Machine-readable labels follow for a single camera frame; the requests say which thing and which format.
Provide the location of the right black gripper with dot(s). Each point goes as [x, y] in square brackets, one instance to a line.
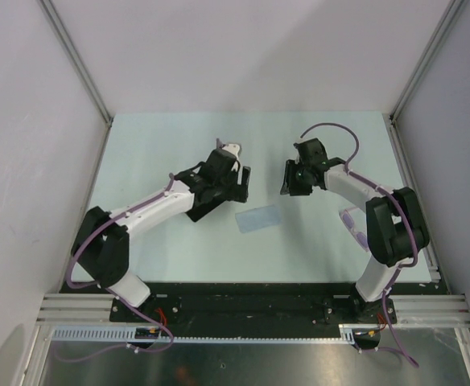
[290, 183]

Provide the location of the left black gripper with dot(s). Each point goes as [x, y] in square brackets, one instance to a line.
[238, 192]

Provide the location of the light blue cleaning cloth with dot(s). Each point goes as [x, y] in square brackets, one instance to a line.
[258, 218]

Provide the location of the black glasses case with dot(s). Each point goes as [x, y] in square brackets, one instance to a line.
[200, 210]

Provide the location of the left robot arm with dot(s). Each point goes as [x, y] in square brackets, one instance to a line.
[102, 244]

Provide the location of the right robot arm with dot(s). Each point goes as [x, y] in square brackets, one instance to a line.
[396, 229]

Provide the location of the pink purple sunglasses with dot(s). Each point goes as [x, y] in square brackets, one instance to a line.
[353, 218]

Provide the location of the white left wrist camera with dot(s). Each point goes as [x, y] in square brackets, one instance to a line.
[234, 148]

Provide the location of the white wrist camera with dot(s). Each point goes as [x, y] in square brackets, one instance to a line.
[296, 146]
[234, 148]

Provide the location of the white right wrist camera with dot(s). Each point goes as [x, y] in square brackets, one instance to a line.
[296, 146]

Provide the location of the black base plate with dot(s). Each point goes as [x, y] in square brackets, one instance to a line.
[179, 312]

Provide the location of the left aluminium corner post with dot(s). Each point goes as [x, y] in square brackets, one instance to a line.
[66, 41]

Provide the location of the aluminium corner post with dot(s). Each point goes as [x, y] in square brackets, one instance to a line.
[431, 50]
[66, 41]

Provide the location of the right aluminium corner post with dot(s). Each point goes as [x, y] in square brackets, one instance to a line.
[431, 50]

